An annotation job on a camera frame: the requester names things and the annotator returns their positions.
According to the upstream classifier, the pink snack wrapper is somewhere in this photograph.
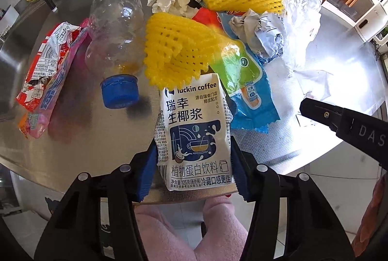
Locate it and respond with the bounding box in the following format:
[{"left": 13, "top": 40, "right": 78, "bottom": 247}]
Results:
[{"left": 18, "top": 19, "right": 88, "bottom": 138}]

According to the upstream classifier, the white luckin coffee carton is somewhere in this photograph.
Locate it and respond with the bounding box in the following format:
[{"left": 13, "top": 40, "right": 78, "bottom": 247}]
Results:
[{"left": 154, "top": 73, "right": 233, "bottom": 191}]

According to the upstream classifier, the colourful blue ice-pop wrapper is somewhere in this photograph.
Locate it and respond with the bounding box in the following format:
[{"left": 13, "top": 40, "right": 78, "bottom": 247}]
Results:
[{"left": 193, "top": 8, "right": 280, "bottom": 134}]

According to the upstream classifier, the white grey paper ball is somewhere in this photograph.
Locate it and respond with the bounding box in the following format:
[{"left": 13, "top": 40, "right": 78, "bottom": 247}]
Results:
[{"left": 229, "top": 9, "right": 285, "bottom": 62}]

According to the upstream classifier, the clear plastic bag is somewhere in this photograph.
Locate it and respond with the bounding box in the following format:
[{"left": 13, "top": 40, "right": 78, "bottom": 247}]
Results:
[{"left": 282, "top": 0, "right": 323, "bottom": 71}]

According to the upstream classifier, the red white snack wrapper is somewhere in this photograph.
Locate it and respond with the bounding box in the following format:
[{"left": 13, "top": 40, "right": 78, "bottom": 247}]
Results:
[{"left": 16, "top": 21, "right": 82, "bottom": 112}]

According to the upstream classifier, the clear plastic bottle blue cap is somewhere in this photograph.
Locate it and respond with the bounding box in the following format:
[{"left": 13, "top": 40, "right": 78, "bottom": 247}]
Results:
[{"left": 85, "top": 0, "right": 145, "bottom": 109}]

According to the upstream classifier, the yellow foam net front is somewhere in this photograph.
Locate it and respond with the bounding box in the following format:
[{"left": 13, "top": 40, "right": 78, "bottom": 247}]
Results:
[{"left": 143, "top": 12, "right": 223, "bottom": 90}]

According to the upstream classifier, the person's right hand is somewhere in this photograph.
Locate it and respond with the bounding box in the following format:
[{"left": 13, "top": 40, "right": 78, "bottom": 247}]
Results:
[{"left": 352, "top": 174, "right": 387, "bottom": 257}]

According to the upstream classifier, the pink fleece right leg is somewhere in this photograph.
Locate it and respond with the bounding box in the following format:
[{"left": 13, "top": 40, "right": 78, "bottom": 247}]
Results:
[{"left": 194, "top": 196, "right": 247, "bottom": 260}]

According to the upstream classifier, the pink fleece leg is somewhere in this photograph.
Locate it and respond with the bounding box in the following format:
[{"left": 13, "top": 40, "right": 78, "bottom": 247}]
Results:
[
  {"left": 194, "top": 196, "right": 247, "bottom": 260},
  {"left": 134, "top": 205, "right": 197, "bottom": 260}
]

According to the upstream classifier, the pink fleece left leg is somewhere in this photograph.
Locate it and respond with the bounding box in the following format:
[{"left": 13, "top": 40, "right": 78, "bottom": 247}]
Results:
[{"left": 134, "top": 205, "right": 197, "bottom": 260}]

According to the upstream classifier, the cream storage cabinet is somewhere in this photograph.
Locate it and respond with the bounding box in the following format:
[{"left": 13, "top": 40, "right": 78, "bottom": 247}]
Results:
[{"left": 323, "top": 0, "right": 387, "bottom": 42}]

